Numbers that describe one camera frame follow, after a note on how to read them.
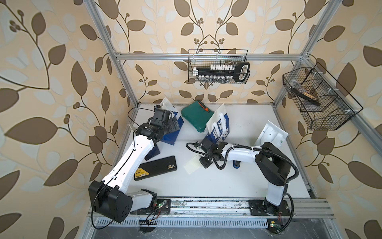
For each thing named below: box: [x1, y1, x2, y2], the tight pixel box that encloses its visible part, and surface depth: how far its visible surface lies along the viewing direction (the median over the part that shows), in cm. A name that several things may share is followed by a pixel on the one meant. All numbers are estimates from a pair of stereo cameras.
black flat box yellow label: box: [134, 155, 178, 182], surface depth 88 cm
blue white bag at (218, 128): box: [203, 103, 230, 144], surface depth 87 cm
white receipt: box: [183, 156, 201, 175], surface depth 90 cm
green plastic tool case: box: [181, 100, 215, 133], surface depth 113 cm
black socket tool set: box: [192, 61, 250, 83], surface depth 86 cm
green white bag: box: [254, 119, 289, 148], surface depth 81 cm
